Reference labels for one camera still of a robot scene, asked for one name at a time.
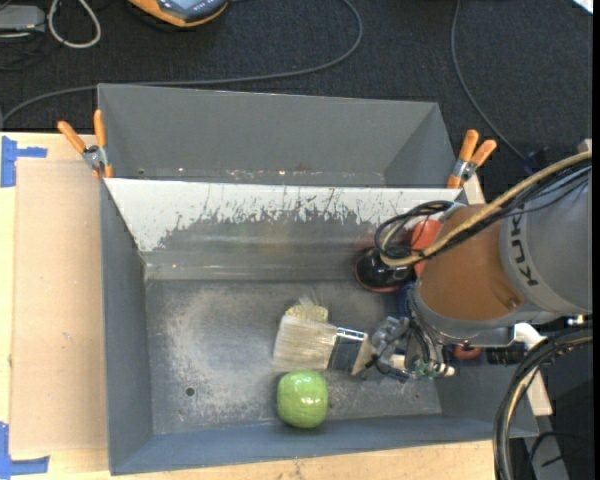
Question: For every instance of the pale wood flat board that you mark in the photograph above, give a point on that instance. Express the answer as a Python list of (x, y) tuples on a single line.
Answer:
[(55, 308)]

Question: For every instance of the yellow-green scrub sponge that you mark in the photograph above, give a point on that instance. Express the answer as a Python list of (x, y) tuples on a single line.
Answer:
[(307, 312)]

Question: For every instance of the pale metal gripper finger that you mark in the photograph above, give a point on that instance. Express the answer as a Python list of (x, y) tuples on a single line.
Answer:
[(391, 332), (391, 363)]

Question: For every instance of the black and red round object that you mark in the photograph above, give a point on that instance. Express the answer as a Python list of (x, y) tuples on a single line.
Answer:
[(377, 270)]

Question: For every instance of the wide flat paintbrush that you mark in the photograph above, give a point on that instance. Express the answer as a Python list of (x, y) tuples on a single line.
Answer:
[(305, 343)]

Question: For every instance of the green toy apple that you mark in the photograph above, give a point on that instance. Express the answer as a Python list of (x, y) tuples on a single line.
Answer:
[(302, 399)]

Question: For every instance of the grey metal bin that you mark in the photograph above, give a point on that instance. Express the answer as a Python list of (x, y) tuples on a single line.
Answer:
[(220, 348)]

